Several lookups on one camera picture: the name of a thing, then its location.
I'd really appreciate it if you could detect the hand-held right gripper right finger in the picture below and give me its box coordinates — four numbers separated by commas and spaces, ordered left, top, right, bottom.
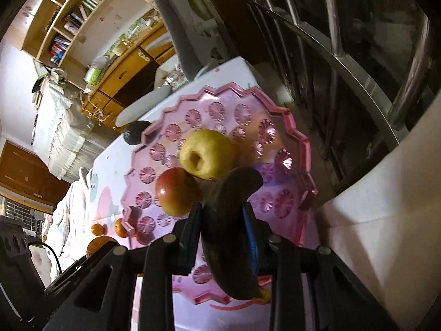
242, 203, 397, 331

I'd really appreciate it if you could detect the wooden bookshelf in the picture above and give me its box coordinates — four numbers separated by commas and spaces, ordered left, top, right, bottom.
22, 0, 138, 67

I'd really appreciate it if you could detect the yellow apple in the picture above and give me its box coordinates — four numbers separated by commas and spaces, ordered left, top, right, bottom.
179, 128, 238, 180

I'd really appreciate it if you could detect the wooden door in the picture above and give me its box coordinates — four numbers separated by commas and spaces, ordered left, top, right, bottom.
0, 138, 69, 214

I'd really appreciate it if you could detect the dark avocado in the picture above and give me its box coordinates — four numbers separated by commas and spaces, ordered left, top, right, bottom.
123, 120, 152, 146

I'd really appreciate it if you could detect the white lace cloth cover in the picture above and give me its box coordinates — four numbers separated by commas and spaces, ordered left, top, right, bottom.
33, 76, 107, 180

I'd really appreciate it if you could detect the large orange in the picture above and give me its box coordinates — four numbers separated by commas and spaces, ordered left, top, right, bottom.
86, 236, 119, 257

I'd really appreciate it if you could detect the wooden cabinet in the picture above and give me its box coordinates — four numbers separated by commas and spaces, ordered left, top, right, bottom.
79, 21, 180, 128

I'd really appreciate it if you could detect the steel railing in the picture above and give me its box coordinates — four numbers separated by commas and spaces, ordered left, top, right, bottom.
241, 0, 435, 194

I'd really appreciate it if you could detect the cluster of glass jars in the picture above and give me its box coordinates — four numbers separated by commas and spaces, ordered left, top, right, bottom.
103, 10, 162, 59

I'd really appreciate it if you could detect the grey office chair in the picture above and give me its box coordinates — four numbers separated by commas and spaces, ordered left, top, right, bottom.
152, 0, 249, 80

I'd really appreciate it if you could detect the row of blue books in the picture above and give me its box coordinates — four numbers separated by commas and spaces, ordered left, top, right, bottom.
50, 36, 72, 64

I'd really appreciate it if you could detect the white chair armrest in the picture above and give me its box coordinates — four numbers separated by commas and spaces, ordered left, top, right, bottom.
115, 86, 173, 129

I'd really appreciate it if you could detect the dark overripe banana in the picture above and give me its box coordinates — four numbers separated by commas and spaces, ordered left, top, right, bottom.
201, 166, 273, 301

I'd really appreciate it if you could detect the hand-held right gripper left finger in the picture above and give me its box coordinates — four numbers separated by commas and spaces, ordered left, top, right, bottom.
43, 202, 205, 331

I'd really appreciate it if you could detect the red apple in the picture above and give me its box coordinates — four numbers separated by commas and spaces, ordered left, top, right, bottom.
154, 167, 202, 216

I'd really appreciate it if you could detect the printed cartoon tablecloth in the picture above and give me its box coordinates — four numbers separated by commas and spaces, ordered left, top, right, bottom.
45, 57, 331, 331

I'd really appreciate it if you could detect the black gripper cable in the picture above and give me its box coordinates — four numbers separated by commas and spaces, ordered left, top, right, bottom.
29, 242, 63, 274

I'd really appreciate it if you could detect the clear glass jar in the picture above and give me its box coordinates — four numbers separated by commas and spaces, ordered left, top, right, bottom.
157, 65, 188, 90

